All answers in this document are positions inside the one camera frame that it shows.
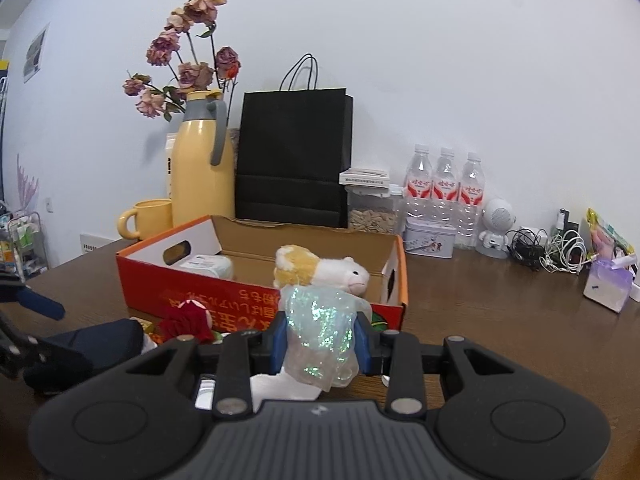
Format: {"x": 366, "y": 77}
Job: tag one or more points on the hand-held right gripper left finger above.
{"x": 280, "y": 345}

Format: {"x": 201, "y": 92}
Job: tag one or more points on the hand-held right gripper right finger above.
{"x": 363, "y": 345}

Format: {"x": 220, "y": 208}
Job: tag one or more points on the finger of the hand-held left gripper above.
{"x": 42, "y": 305}
{"x": 45, "y": 357}

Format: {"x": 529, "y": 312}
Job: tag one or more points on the red cardboard box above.
{"x": 240, "y": 292}

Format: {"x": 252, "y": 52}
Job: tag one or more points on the red artificial rose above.
{"x": 187, "y": 321}

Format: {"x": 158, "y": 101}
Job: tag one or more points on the white power strip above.
{"x": 97, "y": 242}

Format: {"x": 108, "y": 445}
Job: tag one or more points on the white printed tin box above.
{"x": 429, "y": 240}

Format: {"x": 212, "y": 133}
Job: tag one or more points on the clear seed container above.
{"x": 372, "y": 215}

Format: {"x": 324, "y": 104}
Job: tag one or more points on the yellow mug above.
{"x": 150, "y": 220}

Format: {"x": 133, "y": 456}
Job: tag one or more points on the flat white printed box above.
{"x": 364, "y": 177}

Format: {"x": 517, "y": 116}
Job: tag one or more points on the white robot figure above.
{"x": 497, "y": 225}

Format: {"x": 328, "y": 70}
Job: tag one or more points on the yellow thermos jug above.
{"x": 197, "y": 175}

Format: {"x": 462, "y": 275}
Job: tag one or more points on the black paper bag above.
{"x": 292, "y": 155}

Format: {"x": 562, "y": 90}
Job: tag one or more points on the purple tissue pack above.
{"x": 607, "y": 287}

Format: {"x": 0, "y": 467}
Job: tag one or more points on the colourful snack packet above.
{"x": 607, "y": 235}

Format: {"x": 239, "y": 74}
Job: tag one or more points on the dried pink flower bouquet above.
{"x": 192, "y": 72}

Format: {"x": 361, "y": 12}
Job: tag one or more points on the purple plant wall sticker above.
{"x": 26, "y": 185}

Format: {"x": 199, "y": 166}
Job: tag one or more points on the wall poster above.
{"x": 36, "y": 52}

